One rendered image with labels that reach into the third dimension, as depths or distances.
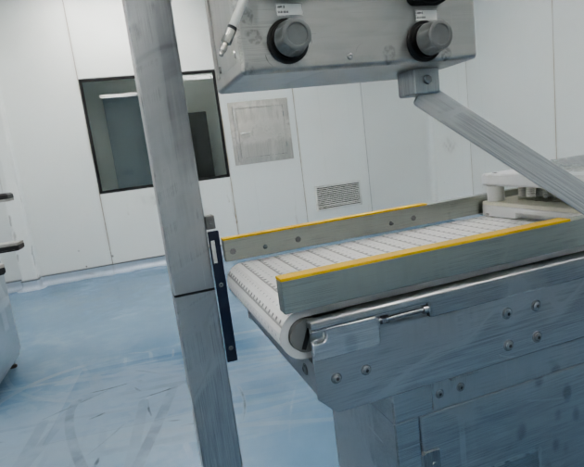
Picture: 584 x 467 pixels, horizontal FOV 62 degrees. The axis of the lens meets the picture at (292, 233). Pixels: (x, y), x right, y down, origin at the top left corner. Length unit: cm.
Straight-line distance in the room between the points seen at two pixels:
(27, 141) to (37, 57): 82
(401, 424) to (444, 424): 7
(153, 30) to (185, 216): 25
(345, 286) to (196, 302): 32
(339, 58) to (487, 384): 42
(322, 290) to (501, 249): 21
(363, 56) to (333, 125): 545
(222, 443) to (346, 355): 38
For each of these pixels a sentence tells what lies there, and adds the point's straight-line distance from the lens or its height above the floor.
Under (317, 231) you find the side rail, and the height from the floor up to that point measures 93.
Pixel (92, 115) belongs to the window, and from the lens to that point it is 547.
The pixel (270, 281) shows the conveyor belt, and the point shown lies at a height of 91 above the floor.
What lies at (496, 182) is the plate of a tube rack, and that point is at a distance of 85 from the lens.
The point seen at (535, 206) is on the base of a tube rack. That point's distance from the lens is 80.
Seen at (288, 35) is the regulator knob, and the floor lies 114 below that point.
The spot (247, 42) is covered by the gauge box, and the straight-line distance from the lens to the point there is 40.
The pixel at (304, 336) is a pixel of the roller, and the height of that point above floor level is 88.
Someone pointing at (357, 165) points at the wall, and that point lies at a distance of 598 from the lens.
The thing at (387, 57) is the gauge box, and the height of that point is 112.
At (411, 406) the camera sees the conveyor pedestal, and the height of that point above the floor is 76.
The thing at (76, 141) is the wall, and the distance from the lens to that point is 546.
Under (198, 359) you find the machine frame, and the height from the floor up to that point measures 77.
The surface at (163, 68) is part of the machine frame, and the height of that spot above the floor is 119.
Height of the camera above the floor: 106
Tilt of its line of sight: 10 degrees down
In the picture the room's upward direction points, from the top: 7 degrees counter-clockwise
